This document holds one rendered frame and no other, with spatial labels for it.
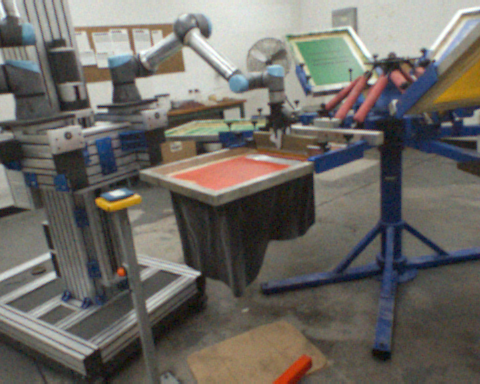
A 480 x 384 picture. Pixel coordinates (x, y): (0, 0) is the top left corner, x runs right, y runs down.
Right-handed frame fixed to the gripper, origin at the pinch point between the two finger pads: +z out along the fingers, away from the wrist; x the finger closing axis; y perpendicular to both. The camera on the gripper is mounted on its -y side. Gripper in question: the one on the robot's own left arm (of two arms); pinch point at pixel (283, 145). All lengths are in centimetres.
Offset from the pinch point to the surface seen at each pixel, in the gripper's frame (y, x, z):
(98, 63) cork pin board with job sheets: 378, -62, -51
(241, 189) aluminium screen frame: -29, 49, 3
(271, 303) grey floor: 30, -7, 101
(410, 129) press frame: -27, -60, 2
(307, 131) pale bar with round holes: 5.6, -21.9, -2.0
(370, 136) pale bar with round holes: -31.3, -21.9, -2.1
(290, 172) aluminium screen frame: -29.2, 24.8, 2.6
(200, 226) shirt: 0, 50, 24
